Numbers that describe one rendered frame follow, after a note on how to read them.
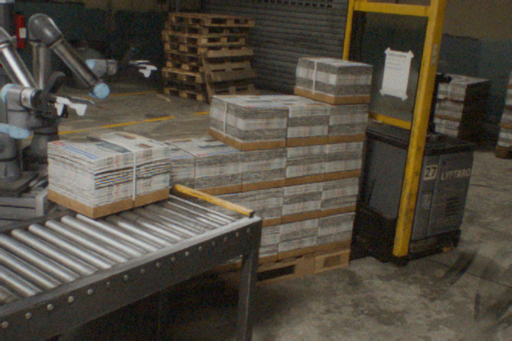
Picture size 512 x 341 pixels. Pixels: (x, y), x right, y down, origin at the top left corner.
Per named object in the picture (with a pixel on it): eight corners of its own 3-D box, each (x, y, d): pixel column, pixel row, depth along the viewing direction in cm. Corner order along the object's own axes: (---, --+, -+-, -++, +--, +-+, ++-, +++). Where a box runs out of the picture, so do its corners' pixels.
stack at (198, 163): (111, 284, 340) (113, 141, 317) (278, 250, 404) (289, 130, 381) (139, 316, 309) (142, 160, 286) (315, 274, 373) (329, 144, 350)
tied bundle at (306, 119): (250, 132, 365) (253, 95, 358) (289, 130, 380) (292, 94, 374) (286, 148, 334) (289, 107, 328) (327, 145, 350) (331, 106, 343)
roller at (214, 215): (160, 200, 259) (161, 189, 258) (243, 231, 232) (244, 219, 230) (152, 202, 255) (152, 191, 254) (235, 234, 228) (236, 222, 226)
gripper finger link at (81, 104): (94, 117, 212) (68, 113, 212) (97, 100, 211) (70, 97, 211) (92, 117, 209) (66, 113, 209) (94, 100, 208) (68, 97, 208)
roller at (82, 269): (21, 238, 210) (20, 225, 208) (107, 285, 182) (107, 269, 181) (8, 242, 206) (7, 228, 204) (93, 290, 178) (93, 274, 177)
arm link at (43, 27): (45, 11, 275) (116, 90, 299) (43, 10, 285) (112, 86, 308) (26, 27, 274) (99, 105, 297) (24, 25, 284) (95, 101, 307)
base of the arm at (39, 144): (24, 151, 291) (24, 132, 288) (36, 145, 305) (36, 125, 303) (56, 154, 291) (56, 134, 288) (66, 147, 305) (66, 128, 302)
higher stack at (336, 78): (277, 250, 403) (296, 56, 368) (312, 243, 420) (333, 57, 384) (313, 274, 373) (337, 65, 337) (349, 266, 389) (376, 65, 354)
